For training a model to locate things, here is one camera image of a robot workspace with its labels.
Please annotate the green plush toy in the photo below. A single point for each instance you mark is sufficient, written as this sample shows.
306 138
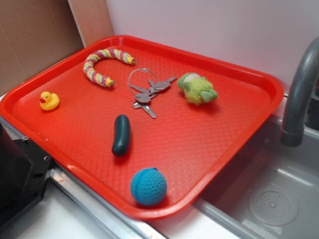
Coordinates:
197 89

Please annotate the blue dimpled ball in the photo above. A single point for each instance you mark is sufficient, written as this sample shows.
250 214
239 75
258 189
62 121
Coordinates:
148 186

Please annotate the grey toy faucet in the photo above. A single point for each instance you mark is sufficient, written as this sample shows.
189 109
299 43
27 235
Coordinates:
302 106

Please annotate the grey toy sink basin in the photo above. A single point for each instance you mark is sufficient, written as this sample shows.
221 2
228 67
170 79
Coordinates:
268 190

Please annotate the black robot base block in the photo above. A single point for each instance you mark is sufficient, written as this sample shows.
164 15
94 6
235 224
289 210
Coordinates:
24 171

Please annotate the dark green toy cucumber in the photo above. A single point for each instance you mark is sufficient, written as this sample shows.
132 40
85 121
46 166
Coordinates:
122 136

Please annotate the multicolored braided rope toy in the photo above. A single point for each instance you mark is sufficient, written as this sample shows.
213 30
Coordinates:
107 53

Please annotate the red plastic tray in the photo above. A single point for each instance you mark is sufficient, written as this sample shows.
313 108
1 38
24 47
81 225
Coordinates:
188 144

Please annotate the silver keys on ring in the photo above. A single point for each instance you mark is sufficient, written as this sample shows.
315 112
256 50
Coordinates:
143 96

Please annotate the yellow rubber duck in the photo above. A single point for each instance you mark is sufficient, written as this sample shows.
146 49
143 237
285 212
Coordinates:
49 101

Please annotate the brown cardboard panel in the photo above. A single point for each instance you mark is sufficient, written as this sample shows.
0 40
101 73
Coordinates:
34 35

